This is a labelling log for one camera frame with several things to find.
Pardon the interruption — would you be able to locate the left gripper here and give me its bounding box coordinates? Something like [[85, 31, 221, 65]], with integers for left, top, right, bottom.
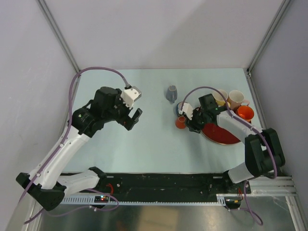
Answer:
[[103, 89, 141, 130]]

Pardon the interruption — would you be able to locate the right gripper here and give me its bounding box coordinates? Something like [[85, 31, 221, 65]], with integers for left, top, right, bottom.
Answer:
[[184, 108, 207, 134]]

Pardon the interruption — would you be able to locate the small orange mug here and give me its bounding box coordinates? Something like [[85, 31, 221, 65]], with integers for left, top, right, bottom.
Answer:
[[175, 116, 186, 129]]

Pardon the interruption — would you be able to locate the yellow mug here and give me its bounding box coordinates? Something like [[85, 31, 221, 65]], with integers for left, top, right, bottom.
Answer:
[[213, 90, 231, 107]]

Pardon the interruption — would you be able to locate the pink mug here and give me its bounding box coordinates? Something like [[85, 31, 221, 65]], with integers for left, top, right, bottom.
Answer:
[[227, 90, 250, 110]]

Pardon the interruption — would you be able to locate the large orange mug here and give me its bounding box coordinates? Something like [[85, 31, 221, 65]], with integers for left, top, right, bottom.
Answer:
[[236, 105, 255, 122]]

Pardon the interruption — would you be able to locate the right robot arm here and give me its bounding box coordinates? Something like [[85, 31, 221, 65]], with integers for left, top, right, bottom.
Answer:
[[179, 94, 285, 193]]

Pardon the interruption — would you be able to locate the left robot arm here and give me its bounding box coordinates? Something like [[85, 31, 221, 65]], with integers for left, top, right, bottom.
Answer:
[[16, 87, 142, 211]]

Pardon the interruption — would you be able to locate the blue mug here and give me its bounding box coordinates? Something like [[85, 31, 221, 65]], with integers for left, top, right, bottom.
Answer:
[[174, 102, 182, 116]]

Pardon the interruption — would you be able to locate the grey purple mug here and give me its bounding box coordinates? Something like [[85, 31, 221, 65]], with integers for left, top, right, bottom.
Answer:
[[166, 85, 178, 103]]

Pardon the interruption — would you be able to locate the red round tray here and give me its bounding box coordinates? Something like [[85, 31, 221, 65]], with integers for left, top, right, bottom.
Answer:
[[201, 123, 240, 145]]

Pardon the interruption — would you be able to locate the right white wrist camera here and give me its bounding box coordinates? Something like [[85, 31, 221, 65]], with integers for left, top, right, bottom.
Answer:
[[179, 102, 193, 120]]

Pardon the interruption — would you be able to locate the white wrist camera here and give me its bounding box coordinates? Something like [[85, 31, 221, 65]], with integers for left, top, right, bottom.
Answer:
[[179, 102, 193, 120], [120, 86, 141, 109]]

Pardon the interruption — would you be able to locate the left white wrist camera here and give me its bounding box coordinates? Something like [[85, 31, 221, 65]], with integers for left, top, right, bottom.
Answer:
[[120, 86, 141, 109]]

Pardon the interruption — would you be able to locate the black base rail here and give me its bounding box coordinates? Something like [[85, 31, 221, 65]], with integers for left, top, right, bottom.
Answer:
[[95, 173, 251, 203]]

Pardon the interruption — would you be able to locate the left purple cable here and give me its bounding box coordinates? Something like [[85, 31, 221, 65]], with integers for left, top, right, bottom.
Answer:
[[19, 66, 131, 225]]

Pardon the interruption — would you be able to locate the white slotted cable duct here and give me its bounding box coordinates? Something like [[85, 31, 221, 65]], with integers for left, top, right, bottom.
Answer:
[[60, 194, 226, 206]]

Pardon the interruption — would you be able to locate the right aluminium frame post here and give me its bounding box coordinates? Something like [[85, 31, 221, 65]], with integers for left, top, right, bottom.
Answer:
[[246, 0, 294, 77]]

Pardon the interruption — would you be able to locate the aluminium frame post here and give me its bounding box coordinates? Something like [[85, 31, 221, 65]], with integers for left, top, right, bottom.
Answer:
[[246, 0, 294, 77], [36, 0, 80, 73]]

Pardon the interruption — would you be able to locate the left aluminium frame post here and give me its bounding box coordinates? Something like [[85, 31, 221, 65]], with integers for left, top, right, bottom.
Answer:
[[36, 0, 80, 73]]

